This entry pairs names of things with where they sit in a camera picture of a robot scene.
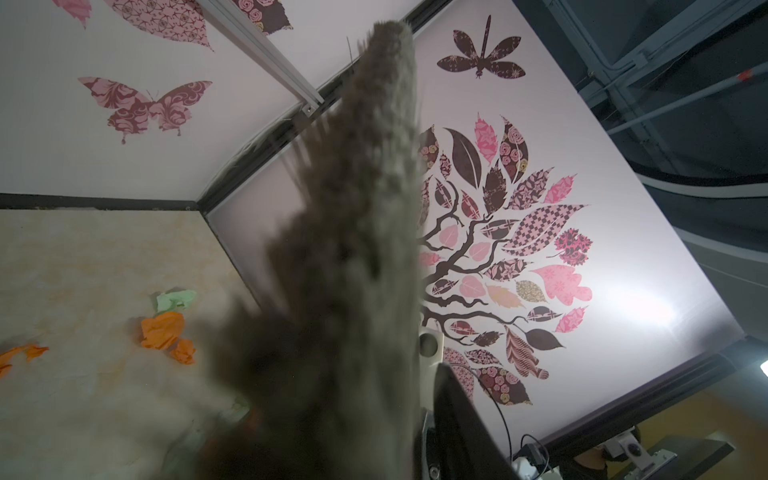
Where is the aluminium rail back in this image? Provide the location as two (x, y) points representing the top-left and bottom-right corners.
(199, 0), (324, 117)

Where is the orange scrap back centre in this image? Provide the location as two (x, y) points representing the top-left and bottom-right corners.
(0, 343), (50, 379)

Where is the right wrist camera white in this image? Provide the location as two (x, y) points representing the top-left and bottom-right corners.
(418, 327), (444, 411)

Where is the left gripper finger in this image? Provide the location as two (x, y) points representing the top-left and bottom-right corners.
(433, 363), (519, 480)

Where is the dark brown hand brush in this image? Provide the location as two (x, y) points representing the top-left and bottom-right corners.
(192, 21), (422, 479)

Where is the orange scrap back right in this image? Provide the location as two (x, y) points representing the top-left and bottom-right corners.
(140, 312), (197, 365)

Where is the green scrap back right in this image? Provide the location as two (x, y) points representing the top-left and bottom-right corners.
(156, 290), (197, 313)

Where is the orange scrap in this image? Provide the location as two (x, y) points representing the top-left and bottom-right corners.
(140, 312), (197, 365)
(0, 343), (50, 379)

